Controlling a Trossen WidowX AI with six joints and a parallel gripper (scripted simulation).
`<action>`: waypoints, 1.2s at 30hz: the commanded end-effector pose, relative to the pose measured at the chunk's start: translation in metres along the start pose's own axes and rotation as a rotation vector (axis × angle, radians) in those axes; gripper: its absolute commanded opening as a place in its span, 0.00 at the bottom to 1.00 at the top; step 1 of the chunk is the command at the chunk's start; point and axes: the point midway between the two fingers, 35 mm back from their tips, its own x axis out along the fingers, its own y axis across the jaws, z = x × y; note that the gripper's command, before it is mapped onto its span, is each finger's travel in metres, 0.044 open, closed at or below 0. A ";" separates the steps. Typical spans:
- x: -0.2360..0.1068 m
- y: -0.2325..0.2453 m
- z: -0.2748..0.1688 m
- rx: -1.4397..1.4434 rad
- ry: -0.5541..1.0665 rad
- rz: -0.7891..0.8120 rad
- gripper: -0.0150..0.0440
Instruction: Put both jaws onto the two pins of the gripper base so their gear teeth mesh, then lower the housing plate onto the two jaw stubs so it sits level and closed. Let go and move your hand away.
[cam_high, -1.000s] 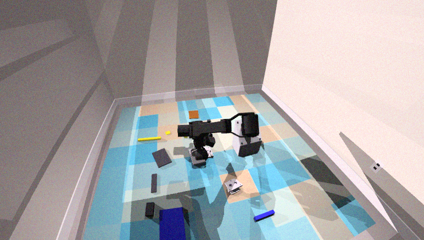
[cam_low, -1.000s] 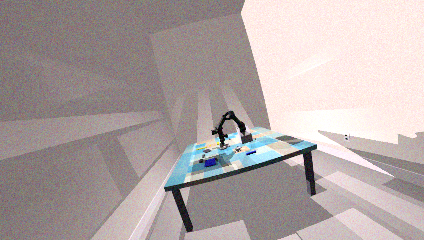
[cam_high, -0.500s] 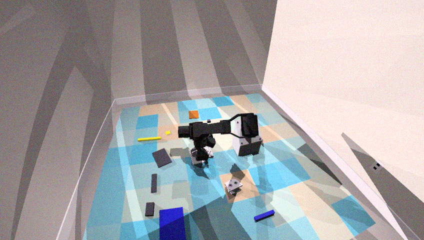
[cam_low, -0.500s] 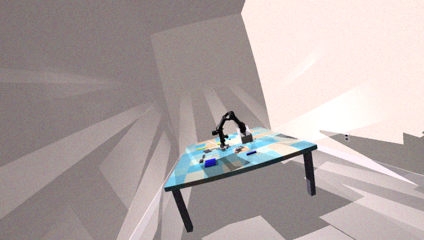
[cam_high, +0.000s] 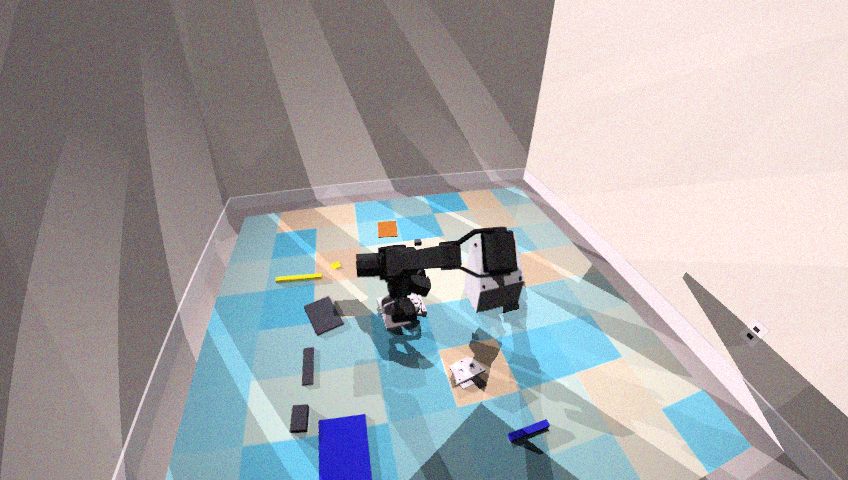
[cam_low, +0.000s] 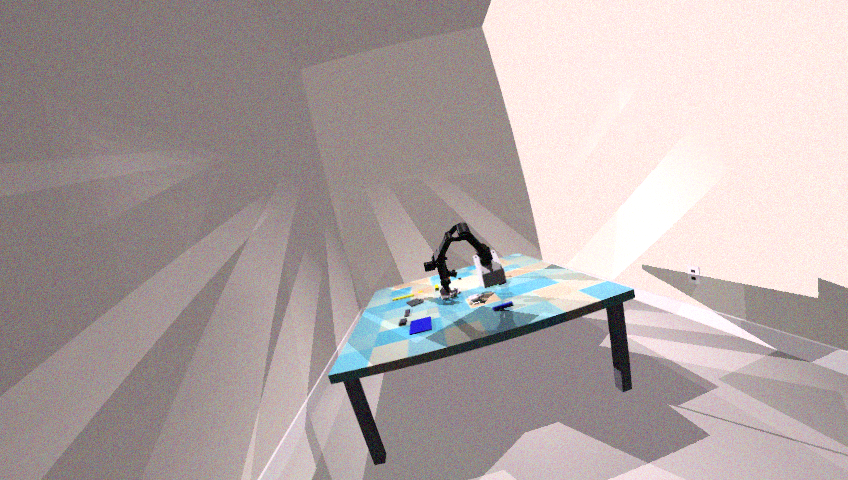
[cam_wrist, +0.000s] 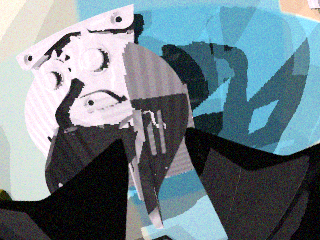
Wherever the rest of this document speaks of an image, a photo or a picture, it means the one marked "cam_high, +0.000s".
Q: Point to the yellow long thin bar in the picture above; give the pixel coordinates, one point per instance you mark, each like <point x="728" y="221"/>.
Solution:
<point x="300" y="277"/>

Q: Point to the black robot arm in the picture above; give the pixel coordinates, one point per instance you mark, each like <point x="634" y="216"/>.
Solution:
<point x="396" y="262"/>

